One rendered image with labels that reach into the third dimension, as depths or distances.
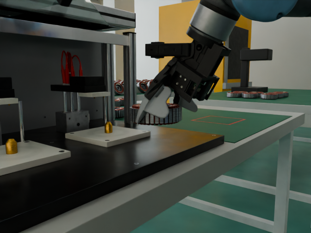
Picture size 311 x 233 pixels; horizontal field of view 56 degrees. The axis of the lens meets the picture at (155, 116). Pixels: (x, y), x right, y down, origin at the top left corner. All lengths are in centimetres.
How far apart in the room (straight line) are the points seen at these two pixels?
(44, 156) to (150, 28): 676
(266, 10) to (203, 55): 17
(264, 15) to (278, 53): 538
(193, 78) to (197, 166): 17
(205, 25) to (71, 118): 45
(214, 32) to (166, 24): 413
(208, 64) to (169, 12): 412
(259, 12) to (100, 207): 33
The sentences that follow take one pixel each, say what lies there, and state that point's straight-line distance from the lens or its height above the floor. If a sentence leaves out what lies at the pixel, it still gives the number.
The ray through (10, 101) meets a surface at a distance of 62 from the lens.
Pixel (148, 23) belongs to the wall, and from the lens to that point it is 729.
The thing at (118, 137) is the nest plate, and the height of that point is 78.
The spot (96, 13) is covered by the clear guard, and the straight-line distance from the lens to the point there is 53.
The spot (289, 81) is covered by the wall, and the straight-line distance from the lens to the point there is 573.
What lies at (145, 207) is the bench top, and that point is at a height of 72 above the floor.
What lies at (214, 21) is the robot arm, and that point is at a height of 101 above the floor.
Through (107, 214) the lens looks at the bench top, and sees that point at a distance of 41.
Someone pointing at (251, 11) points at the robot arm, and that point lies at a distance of 41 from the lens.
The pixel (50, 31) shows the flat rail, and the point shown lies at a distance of 75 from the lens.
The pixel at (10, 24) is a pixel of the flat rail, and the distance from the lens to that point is 71.
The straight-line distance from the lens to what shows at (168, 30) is 461.
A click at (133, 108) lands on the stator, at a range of 60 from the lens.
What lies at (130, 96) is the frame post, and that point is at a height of 86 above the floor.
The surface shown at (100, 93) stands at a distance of 74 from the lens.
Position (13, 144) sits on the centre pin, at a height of 80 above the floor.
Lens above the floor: 93
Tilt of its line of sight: 8 degrees down
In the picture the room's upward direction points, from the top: straight up
